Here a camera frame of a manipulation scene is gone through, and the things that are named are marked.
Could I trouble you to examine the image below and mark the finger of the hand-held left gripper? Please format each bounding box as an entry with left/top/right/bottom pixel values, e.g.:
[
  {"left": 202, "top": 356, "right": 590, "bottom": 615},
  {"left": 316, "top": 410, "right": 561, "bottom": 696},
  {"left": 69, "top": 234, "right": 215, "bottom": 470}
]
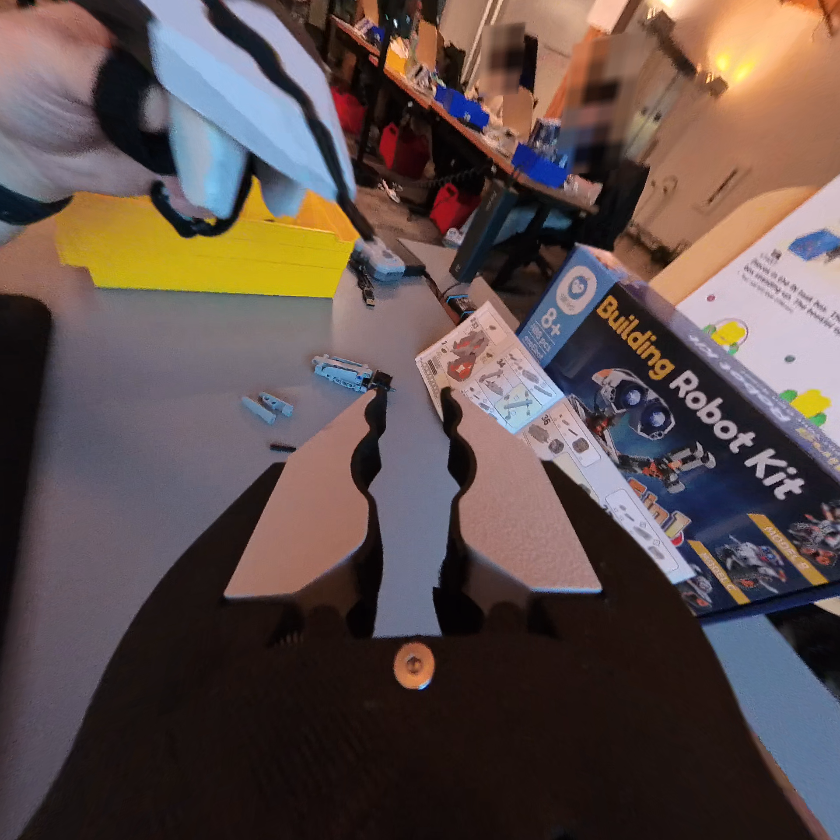
[{"left": 141, "top": 0, "right": 377, "bottom": 241}]

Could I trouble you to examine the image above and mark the red canister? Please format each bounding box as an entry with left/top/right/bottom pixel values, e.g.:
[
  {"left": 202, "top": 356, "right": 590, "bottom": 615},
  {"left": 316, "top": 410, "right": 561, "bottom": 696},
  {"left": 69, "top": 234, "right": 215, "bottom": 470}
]
[
  {"left": 378, "top": 122, "right": 431, "bottom": 179},
  {"left": 429, "top": 183, "right": 484, "bottom": 235},
  {"left": 331, "top": 85, "right": 366, "bottom": 133}
]

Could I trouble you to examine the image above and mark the white printed sheet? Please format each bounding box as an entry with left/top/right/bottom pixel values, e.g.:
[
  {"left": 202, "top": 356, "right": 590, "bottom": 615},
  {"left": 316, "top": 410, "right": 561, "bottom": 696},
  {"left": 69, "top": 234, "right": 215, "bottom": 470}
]
[{"left": 675, "top": 174, "right": 840, "bottom": 455}]

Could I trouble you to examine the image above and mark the long wooden workbench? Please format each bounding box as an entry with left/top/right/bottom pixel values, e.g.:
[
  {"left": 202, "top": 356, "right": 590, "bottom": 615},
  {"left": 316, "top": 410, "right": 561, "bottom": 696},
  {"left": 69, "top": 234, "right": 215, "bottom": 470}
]
[{"left": 327, "top": 13, "right": 599, "bottom": 219}]

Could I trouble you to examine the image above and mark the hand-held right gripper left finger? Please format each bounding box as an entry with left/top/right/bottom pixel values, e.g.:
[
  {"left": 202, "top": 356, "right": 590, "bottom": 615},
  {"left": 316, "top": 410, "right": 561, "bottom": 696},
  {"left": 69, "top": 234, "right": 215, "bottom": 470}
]
[{"left": 224, "top": 387, "right": 389, "bottom": 637}]

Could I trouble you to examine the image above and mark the grey electronic block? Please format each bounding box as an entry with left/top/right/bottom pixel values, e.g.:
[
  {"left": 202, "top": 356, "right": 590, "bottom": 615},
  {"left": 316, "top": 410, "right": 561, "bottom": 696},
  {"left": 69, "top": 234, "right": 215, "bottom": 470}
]
[{"left": 352, "top": 237, "right": 408, "bottom": 284}]

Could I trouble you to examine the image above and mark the blue parts bin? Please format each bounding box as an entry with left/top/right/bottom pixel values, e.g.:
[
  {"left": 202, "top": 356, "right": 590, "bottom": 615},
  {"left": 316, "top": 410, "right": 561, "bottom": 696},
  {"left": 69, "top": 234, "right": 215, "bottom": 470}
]
[
  {"left": 511, "top": 142, "right": 569, "bottom": 189},
  {"left": 434, "top": 84, "right": 490, "bottom": 130}
]

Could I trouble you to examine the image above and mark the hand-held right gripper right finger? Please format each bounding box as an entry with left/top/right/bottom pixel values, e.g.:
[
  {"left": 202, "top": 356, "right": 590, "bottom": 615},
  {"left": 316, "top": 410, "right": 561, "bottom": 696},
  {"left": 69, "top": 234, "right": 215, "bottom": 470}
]
[{"left": 438, "top": 387, "right": 603, "bottom": 637}]

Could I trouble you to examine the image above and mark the dark blue upright panel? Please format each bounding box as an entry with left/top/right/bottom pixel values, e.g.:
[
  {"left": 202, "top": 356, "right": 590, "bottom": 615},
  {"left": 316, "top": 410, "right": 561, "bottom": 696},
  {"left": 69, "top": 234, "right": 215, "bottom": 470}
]
[{"left": 449, "top": 183, "right": 520, "bottom": 284}]

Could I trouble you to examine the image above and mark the grey building assembly black wheel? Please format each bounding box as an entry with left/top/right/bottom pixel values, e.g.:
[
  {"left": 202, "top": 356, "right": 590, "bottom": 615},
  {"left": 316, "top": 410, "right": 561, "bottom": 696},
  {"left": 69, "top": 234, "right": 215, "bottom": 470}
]
[{"left": 311, "top": 353, "right": 395, "bottom": 395}]

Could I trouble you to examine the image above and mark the black plug cable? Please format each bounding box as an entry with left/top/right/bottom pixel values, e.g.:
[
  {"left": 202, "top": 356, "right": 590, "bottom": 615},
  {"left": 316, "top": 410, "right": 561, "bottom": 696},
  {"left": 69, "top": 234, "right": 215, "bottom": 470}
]
[{"left": 347, "top": 258, "right": 379, "bottom": 308}]

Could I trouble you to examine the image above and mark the building instruction booklet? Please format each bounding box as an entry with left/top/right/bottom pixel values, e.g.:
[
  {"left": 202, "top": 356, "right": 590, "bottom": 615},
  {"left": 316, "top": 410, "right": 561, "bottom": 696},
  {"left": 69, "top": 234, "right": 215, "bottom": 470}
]
[{"left": 415, "top": 302, "right": 697, "bottom": 585}]

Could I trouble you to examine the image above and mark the blue robot kit box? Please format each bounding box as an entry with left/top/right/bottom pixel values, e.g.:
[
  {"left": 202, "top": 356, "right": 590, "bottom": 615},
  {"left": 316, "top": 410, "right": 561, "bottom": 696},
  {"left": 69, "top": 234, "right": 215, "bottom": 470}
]
[{"left": 517, "top": 244, "right": 840, "bottom": 619}]

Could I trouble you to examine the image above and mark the person's left hand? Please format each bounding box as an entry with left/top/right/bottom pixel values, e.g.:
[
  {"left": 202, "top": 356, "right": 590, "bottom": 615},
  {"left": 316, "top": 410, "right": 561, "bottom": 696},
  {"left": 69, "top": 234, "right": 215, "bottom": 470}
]
[{"left": 0, "top": 0, "right": 175, "bottom": 206}]

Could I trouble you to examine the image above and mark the yellow plastic bin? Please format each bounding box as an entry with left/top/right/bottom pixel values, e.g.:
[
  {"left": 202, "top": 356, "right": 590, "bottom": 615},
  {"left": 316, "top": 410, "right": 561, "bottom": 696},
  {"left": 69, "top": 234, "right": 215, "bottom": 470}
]
[{"left": 56, "top": 176, "right": 361, "bottom": 300}]

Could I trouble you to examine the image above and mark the grey desk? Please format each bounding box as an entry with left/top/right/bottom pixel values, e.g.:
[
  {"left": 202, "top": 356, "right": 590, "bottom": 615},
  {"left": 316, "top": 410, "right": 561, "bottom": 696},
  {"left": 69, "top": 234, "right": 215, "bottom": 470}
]
[{"left": 0, "top": 220, "right": 840, "bottom": 840}]

